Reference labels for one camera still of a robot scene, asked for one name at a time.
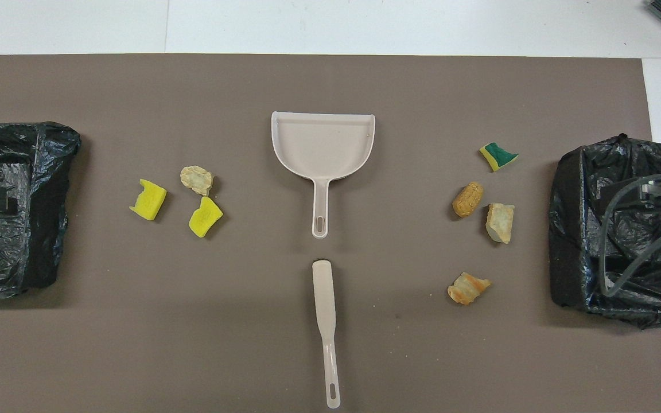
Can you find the beige bread chunk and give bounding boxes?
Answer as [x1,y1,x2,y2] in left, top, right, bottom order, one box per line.
[485,202,515,244]

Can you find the green yellow sponge piece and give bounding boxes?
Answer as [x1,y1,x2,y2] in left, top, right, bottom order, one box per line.
[479,142,519,173]

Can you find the golden brown bread roll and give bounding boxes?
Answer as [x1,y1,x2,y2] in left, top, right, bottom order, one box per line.
[452,181,485,219]

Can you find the beige orange bread piece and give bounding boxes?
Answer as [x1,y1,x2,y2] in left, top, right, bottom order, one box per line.
[180,166,215,197]

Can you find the beige plastic dustpan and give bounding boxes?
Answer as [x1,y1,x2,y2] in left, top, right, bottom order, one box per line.
[271,111,376,239]

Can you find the beige hand brush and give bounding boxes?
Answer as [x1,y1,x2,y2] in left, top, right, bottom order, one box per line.
[312,259,342,410]

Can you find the black bag lined bin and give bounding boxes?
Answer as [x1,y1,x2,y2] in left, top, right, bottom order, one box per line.
[549,133,661,330]
[0,121,82,299]

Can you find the brown table mat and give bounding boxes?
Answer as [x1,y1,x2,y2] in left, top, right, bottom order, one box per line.
[0,54,661,413]

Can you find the orange white bread piece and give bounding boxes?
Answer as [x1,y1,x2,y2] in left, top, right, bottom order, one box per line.
[447,272,492,306]

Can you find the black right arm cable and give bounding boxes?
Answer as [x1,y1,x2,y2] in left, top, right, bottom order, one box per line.
[599,172,661,299]

